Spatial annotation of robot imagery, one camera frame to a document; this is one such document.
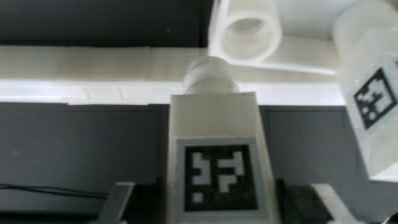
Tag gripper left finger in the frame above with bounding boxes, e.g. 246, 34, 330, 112
86, 182, 134, 224

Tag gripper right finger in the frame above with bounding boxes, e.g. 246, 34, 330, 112
310, 184, 362, 224

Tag white chair leg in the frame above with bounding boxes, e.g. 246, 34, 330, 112
332, 0, 398, 183
164, 56, 280, 224

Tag white chair seat part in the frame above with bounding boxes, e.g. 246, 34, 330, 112
207, 0, 360, 75

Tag white U-shaped fence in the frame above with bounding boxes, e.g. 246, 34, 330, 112
0, 46, 342, 106

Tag black cable on table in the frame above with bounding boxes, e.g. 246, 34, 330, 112
0, 183, 111, 200

